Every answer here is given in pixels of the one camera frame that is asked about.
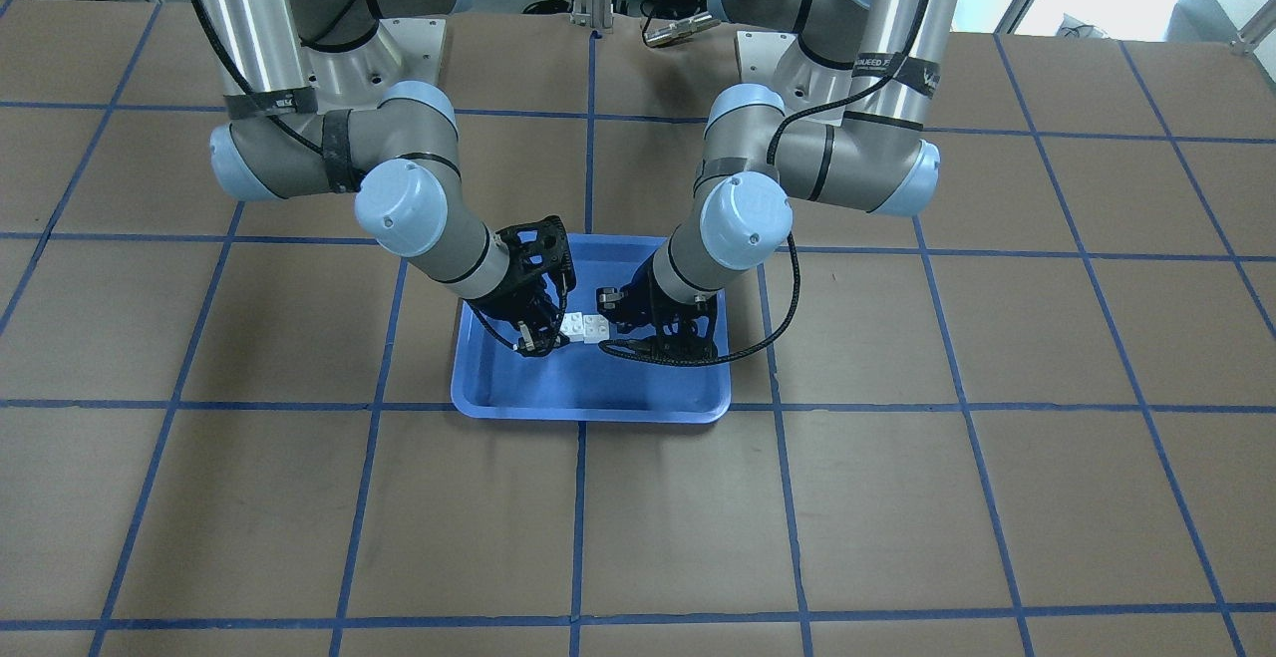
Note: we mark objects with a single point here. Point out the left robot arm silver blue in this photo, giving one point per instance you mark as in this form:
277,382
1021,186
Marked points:
840,123

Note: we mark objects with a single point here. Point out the white square block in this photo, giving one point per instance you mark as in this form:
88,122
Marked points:
594,328

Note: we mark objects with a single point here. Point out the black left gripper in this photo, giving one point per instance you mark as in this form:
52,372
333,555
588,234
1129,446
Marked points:
666,309

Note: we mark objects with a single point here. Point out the white block with studs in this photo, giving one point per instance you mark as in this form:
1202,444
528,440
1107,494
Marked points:
574,327

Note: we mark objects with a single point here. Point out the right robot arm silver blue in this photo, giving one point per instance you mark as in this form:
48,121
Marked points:
400,160

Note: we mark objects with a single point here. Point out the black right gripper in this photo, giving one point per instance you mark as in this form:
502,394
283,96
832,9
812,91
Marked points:
507,307

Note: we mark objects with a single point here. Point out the silver cylindrical connector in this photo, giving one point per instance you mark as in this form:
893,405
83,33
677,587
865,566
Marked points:
679,30

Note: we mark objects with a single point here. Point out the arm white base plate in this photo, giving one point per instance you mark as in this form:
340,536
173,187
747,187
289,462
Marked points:
419,44
770,59

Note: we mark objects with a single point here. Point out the blue plastic tray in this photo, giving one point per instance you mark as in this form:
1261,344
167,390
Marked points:
580,382

